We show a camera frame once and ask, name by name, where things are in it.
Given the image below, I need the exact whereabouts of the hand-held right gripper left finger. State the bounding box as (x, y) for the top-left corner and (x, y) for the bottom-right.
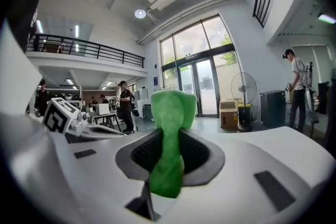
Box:
(0, 112), (163, 224)

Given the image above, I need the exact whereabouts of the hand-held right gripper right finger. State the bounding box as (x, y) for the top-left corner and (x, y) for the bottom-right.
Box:
(167, 125), (336, 224)

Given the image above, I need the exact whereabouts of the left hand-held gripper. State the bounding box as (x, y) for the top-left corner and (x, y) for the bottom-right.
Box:
(42, 97), (125, 144)

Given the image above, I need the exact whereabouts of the green cloth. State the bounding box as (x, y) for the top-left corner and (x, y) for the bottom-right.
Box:
(149, 89), (198, 199)

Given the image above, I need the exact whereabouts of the black standing fan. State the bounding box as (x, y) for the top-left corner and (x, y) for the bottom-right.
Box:
(230, 71), (258, 133)

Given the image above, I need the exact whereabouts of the yellow and black bin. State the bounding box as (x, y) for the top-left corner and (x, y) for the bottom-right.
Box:
(237, 103), (254, 128)

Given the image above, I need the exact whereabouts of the brown cardboard box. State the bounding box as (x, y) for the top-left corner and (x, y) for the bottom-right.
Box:
(219, 100), (239, 131)

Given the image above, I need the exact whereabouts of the black square cabinet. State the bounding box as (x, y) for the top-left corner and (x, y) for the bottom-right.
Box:
(259, 90), (287, 129)

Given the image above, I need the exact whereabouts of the black balcony railing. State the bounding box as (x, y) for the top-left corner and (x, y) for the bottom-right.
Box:
(26, 33), (146, 69)

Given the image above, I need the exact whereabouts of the glass entrance door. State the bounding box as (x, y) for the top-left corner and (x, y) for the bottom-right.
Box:
(160, 15), (244, 119)

